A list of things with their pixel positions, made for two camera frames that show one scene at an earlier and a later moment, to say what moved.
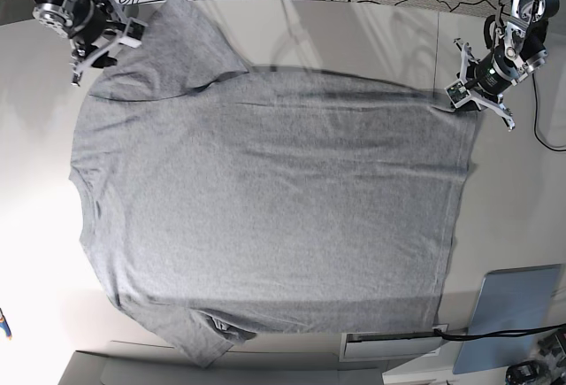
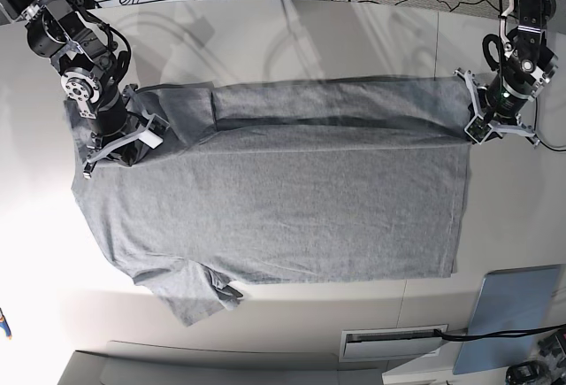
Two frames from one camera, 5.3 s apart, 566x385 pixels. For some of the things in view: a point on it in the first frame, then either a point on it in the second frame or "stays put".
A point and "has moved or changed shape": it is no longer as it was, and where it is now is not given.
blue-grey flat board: [510, 299] stays put
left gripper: [92, 37] to [122, 128]
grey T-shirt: [224, 203] has moved or changed shape
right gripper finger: [104, 61] to [130, 154]
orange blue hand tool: [3, 323] stays put
